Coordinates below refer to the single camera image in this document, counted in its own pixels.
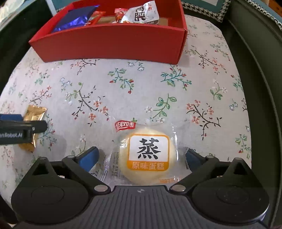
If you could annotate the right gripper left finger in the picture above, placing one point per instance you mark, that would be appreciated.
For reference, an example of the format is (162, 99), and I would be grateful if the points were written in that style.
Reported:
(78, 168)

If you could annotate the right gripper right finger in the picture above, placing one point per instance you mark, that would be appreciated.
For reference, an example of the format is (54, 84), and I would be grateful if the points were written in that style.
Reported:
(201, 169)

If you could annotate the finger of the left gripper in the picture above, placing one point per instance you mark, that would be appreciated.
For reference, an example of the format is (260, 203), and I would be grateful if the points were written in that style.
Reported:
(34, 126)
(11, 117)

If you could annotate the gold foil snack packet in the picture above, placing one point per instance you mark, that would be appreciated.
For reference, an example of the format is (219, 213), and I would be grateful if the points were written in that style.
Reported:
(33, 113)

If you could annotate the steamed cake packet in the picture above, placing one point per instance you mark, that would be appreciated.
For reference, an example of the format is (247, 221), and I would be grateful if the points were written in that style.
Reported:
(146, 154)

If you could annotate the blue foil snack packet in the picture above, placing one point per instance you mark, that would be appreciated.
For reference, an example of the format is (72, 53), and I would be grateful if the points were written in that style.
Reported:
(75, 18)

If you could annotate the white red duck snack packet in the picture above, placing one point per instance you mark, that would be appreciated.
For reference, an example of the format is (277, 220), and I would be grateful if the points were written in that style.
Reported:
(144, 14)

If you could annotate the floral tablecloth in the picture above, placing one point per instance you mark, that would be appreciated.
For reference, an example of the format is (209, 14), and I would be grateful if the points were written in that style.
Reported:
(202, 97)

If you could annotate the red flat snack packet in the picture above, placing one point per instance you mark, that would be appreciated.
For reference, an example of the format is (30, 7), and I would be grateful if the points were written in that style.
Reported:
(95, 17)

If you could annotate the red cardboard box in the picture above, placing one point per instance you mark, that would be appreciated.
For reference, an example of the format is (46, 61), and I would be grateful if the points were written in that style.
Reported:
(162, 43)

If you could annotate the dark green sofa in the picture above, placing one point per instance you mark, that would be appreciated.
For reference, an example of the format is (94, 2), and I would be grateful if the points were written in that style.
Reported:
(250, 38)

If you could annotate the teal lion sofa cover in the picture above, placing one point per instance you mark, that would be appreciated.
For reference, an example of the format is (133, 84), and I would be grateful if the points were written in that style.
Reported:
(213, 9)

